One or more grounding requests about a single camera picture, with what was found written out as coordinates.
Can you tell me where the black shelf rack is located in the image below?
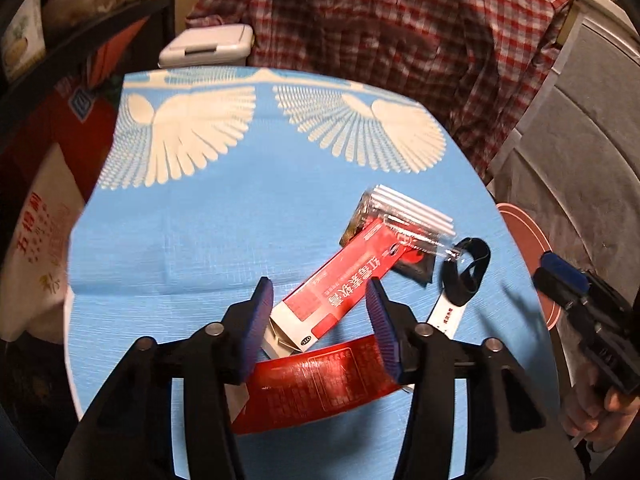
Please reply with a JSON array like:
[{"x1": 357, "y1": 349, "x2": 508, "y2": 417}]
[{"x1": 0, "y1": 0, "x2": 178, "y2": 126}]

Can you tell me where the person's right hand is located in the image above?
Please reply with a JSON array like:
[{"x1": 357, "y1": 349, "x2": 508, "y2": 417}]
[{"x1": 562, "y1": 360, "x2": 640, "y2": 456}]

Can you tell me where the blue mat with white wings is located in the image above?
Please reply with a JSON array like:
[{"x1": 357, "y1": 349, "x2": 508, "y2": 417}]
[{"x1": 64, "y1": 67, "x2": 561, "y2": 480}]

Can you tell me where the red cardboard box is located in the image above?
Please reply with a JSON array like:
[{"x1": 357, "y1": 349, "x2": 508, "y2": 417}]
[{"x1": 42, "y1": 30, "x2": 151, "y2": 206}]

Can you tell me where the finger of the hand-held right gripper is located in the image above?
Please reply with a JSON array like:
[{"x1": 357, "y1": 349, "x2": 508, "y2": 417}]
[
  {"x1": 540, "y1": 251, "x2": 591, "y2": 295},
  {"x1": 532, "y1": 267, "x2": 576, "y2": 311}
]

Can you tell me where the labelled jar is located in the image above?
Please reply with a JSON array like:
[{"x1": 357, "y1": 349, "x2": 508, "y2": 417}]
[{"x1": 0, "y1": 0, "x2": 47, "y2": 83}]

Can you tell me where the white lidded bin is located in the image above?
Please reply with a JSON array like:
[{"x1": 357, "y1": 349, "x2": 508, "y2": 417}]
[{"x1": 159, "y1": 24, "x2": 253, "y2": 68}]

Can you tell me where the long red white carton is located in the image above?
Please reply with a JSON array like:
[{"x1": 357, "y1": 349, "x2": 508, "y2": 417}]
[{"x1": 259, "y1": 217, "x2": 416, "y2": 361}]

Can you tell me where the pink plastic bin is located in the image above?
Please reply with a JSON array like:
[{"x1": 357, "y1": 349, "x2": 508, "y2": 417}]
[{"x1": 495, "y1": 202, "x2": 556, "y2": 333}]

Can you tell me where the black strap with white tag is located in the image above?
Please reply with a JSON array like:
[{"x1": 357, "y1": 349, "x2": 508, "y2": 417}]
[{"x1": 427, "y1": 237, "x2": 493, "y2": 342}]

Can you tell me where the grey cloth cover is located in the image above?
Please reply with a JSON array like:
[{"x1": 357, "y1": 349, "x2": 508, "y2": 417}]
[{"x1": 492, "y1": 25, "x2": 640, "y2": 311}]

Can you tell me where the red black sachet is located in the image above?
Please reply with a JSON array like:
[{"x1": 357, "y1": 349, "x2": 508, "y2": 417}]
[{"x1": 392, "y1": 245, "x2": 436, "y2": 287}]

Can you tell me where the red plaid shirt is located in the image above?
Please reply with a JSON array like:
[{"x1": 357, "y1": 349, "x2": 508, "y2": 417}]
[{"x1": 185, "y1": 0, "x2": 576, "y2": 186}]

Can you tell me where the red printed packet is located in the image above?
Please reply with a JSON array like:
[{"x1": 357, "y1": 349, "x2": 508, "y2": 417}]
[{"x1": 230, "y1": 335, "x2": 403, "y2": 436}]

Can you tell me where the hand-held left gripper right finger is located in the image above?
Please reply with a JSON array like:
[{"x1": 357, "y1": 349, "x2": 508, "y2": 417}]
[{"x1": 365, "y1": 277, "x2": 586, "y2": 480}]

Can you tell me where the clear striped packet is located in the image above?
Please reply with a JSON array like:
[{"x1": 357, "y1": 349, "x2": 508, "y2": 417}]
[{"x1": 340, "y1": 185, "x2": 456, "y2": 261}]

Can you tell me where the white sack with red print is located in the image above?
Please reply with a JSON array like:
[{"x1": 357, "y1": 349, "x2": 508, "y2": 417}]
[{"x1": 0, "y1": 147, "x2": 86, "y2": 343}]

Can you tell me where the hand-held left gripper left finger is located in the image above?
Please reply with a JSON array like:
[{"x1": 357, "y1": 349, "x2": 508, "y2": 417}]
[{"x1": 55, "y1": 276, "x2": 275, "y2": 480}]

